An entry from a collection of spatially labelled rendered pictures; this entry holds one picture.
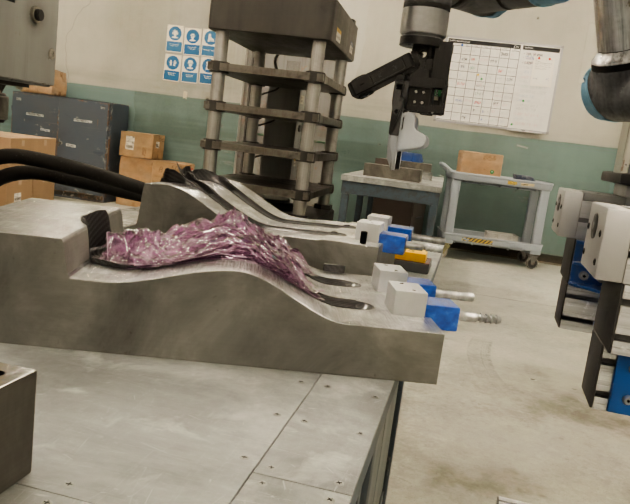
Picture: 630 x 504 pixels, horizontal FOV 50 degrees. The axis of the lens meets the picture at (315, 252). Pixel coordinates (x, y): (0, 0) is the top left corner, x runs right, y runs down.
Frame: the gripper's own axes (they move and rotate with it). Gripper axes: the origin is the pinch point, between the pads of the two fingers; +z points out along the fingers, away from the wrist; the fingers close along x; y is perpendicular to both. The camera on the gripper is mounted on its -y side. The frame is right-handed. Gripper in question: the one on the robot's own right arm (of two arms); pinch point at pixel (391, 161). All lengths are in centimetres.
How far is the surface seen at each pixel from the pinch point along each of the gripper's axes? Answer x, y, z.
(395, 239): -13.0, 3.8, 11.0
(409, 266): 16.8, 4.3, 19.9
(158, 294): -54, -14, 14
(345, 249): -17.7, -2.8, 13.0
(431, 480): 95, 16, 101
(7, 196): 329, -321, 70
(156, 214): -17.7, -32.8, 12.3
